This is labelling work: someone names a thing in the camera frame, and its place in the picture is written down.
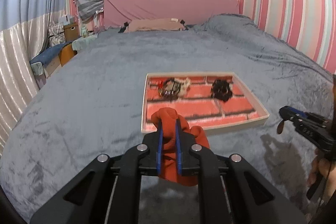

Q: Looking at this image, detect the brown storage box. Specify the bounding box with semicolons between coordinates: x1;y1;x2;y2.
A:
63;23;80;42

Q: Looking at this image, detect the blue folded cloth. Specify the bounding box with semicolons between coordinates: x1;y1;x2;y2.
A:
30;42;72;65

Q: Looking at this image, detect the orange fabric scrunchie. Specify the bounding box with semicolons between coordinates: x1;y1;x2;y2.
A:
150;107;210;186

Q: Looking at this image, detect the grey plush bed blanket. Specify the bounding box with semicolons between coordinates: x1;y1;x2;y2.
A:
1;15;333;221

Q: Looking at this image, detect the pink headboard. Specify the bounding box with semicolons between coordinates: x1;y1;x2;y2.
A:
104;0;240;28

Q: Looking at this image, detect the right hand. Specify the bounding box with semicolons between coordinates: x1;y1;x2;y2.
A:
307;148;335;195

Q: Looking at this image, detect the blue and white curtain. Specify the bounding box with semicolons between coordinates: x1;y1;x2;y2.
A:
1;0;67;148

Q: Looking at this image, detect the white tray brick-pattern base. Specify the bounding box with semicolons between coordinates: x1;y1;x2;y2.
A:
141;72;269;135

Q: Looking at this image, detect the patterned fabric bag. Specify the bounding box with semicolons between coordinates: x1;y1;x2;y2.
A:
48;23;66;47

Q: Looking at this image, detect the cream organza scrunchie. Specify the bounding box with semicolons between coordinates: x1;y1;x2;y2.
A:
173;78;191;97

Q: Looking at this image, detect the braided cord bracelets bundle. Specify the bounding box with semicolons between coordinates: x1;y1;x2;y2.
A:
156;77;185;101

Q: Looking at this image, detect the tan pillow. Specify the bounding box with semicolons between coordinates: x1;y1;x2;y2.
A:
119;18;188;33

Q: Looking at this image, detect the black scrunchie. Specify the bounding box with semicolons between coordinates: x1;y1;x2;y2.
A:
211;79;233;102

